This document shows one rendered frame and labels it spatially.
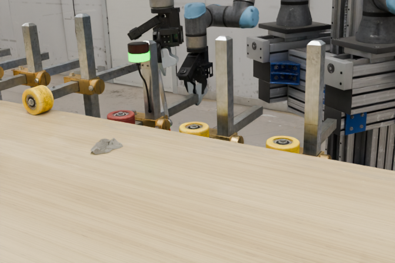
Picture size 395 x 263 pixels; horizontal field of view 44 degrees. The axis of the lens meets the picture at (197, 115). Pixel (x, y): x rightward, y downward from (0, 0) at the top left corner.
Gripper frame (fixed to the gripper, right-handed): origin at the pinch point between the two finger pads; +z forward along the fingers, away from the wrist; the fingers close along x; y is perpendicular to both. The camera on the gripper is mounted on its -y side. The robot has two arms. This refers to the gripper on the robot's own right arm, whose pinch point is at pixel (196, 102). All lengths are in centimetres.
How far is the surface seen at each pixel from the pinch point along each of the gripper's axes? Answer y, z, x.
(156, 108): -31.7, -8.2, -5.8
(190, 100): -6.2, -3.0, -1.5
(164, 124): -32.2, -3.5, -8.5
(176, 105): -14.8, -3.6, -1.5
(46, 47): 264, 53, 375
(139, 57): -38.2, -25.1, -6.0
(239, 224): -79, -8, -57
